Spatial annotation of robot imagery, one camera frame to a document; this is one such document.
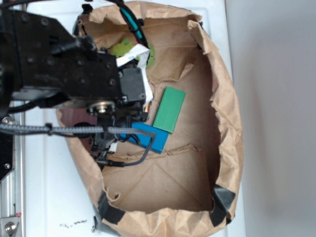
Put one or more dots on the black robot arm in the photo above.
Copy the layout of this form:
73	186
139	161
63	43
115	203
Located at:
42	65

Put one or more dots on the black metal bracket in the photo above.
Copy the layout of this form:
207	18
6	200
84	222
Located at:
7	162

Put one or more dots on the aluminium frame rail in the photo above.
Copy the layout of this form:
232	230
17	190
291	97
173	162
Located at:
12	196

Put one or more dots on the blue rectangular block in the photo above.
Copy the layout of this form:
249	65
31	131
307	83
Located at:
143	141

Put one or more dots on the green rectangular block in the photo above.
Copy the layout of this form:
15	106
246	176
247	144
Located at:
169	109

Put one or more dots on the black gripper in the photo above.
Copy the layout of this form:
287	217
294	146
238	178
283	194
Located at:
123	113

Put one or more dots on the brown paper bag tray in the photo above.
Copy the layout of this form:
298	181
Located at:
190	189

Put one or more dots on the green plush toy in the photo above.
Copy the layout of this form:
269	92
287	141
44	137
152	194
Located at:
120	49

